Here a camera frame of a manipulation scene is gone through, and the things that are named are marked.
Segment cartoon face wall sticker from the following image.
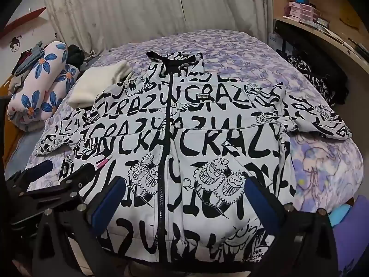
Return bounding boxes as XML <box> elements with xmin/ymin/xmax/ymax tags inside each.
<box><xmin>9</xmin><ymin>36</ymin><xmax>24</xmax><ymax>53</ymax></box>

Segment grey curtain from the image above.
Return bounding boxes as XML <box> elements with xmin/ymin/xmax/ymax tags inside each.
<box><xmin>42</xmin><ymin>0</ymin><xmax>274</xmax><ymax>61</ymax></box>

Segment stack of pink boxes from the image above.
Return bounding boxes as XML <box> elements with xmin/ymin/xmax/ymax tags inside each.
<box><xmin>288</xmin><ymin>1</ymin><xmax>321</xmax><ymax>23</ymax></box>

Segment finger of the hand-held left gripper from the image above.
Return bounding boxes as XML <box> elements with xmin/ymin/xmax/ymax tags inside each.
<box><xmin>7</xmin><ymin>159</ymin><xmax>54</xmax><ymax>188</ymax></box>
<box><xmin>27</xmin><ymin>176</ymin><xmax>84</xmax><ymax>205</ymax></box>

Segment black white patterned cloth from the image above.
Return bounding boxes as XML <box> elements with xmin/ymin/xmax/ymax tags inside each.
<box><xmin>287</xmin><ymin>53</ymin><xmax>349</xmax><ymax>106</ymax></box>

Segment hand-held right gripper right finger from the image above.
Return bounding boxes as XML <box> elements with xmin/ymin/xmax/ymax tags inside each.
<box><xmin>245</xmin><ymin>177</ymin><xmax>339</xmax><ymax>277</ymax></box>

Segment white black printed jacket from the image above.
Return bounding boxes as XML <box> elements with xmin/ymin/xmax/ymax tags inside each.
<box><xmin>34</xmin><ymin>50</ymin><xmax>354</xmax><ymax>269</ymax></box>

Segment small blue-flowered rolled blanket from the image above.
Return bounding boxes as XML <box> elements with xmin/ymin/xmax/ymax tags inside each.
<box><xmin>40</xmin><ymin>63</ymin><xmax>80</xmax><ymax>116</ymax></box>

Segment purple floral blanket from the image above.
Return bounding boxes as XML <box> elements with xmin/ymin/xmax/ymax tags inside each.
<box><xmin>4</xmin><ymin>29</ymin><xmax>364</xmax><ymax>208</ymax></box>

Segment red wall shelf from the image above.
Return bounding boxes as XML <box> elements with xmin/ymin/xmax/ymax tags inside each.
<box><xmin>0</xmin><ymin>7</ymin><xmax>47</xmax><ymax>38</ymax></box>

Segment cream folded cloth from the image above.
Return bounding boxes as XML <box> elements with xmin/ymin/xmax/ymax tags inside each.
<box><xmin>68</xmin><ymin>60</ymin><xmax>132</xmax><ymax>109</ymax></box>

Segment dark bundled clothes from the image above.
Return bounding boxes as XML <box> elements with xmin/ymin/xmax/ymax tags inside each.
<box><xmin>68</xmin><ymin>45</ymin><xmax>93</xmax><ymax>70</ymax></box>

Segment purple object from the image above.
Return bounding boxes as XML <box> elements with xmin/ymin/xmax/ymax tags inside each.
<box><xmin>333</xmin><ymin>196</ymin><xmax>369</xmax><ymax>277</ymax></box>

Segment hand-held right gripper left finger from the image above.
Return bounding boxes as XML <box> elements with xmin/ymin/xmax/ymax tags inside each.
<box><xmin>32</xmin><ymin>176</ymin><xmax>126</xmax><ymax>277</ymax></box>

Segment large blue-flowered rolled blanket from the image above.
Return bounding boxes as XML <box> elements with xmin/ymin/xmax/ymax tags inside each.
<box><xmin>9</xmin><ymin>41</ymin><xmax>68</xmax><ymax>122</ymax></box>

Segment pile of grey red clothes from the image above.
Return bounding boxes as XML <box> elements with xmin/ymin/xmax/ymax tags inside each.
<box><xmin>12</xmin><ymin>42</ymin><xmax>47</xmax><ymax>75</ymax></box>

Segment light blue object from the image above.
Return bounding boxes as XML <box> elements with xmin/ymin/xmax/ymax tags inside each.
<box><xmin>329</xmin><ymin>205</ymin><xmax>351</xmax><ymax>228</ymax></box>

